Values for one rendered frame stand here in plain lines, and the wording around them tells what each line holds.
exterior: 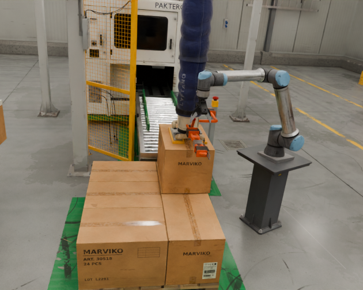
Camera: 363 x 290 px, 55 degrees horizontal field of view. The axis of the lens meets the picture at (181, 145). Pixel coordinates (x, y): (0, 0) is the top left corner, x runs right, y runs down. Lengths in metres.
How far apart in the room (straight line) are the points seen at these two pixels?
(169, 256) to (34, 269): 1.14
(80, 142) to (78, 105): 0.45
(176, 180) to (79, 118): 1.66
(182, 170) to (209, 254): 0.70
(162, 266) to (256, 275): 0.90
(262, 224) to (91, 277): 1.72
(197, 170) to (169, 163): 0.24
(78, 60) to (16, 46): 8.25
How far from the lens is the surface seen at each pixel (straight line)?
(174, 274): 2.61
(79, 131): 4.13
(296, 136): 3.08
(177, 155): 2.72
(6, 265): 3.20
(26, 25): 12.09
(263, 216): 3.47
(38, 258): 3.19
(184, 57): 2.73
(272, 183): 3.32
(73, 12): 3.85
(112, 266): 2.52
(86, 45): 3.82
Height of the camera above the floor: 2.05
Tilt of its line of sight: 23 degrees down
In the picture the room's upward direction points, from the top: 5 degrees clockwise
